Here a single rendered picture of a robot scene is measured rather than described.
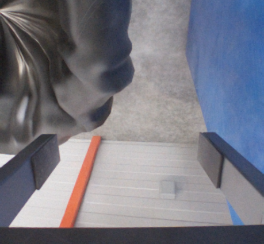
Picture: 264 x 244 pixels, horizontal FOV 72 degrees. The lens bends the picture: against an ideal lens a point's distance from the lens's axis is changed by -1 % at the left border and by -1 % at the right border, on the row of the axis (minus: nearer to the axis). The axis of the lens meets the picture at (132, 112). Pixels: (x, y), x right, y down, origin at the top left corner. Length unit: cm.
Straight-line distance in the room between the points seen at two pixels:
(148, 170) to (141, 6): 86
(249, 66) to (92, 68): 22
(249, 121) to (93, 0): 25
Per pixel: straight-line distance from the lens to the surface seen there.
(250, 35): 33
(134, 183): 112
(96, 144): 127
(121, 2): 26
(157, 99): 106
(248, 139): 31
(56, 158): 17
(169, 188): 105
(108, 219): 105
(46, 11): 40
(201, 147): 17
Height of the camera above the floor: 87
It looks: 50 degrees down
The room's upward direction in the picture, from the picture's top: 170 degrees counter-clockwise
